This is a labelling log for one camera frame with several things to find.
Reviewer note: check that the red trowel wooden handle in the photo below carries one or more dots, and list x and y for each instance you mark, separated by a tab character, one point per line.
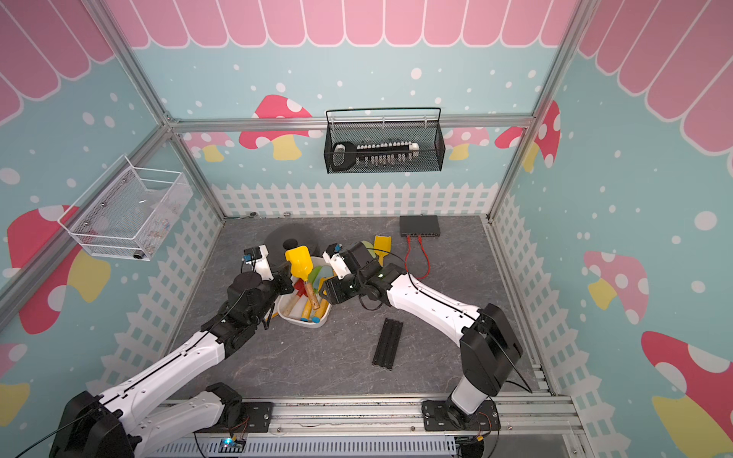
298	293

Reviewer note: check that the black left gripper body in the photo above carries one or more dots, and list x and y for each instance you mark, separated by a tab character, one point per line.
281	284

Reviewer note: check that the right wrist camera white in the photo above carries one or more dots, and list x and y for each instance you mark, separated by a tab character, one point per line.
333	256

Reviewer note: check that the black aluminium extrusion bar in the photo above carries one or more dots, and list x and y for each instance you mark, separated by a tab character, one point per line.
388	343

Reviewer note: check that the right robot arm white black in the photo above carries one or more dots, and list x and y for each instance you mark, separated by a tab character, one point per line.
489	346

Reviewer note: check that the small green circuit board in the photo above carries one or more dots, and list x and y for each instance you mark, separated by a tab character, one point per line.
231	446

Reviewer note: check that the yellow plastic shovel blue cap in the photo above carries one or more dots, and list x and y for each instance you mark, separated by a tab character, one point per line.
382	248

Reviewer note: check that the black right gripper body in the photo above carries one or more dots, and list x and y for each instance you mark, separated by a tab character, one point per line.
345	288

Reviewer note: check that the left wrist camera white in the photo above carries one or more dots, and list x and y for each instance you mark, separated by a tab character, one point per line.
256	259

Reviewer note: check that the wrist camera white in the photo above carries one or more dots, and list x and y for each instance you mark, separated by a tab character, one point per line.
256	259
333	256

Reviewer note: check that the black socket set rail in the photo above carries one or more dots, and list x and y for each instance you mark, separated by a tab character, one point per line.
347	155

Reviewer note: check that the white wire mesh wall basket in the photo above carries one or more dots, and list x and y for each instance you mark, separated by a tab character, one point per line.
128	212

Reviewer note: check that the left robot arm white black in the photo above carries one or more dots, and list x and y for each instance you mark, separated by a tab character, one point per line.
127	420

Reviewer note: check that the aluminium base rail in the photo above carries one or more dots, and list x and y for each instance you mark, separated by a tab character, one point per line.
531	425

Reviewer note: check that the green plastic shovel yellow handle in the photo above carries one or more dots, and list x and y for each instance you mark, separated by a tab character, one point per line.
313	275

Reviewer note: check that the black wire mesh wall basket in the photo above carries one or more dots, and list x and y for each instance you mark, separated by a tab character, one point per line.
384	140

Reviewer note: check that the black network switch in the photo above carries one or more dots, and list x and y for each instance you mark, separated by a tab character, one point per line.
416	226

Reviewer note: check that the white plastic storage box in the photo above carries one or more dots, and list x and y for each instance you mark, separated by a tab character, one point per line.
295	308

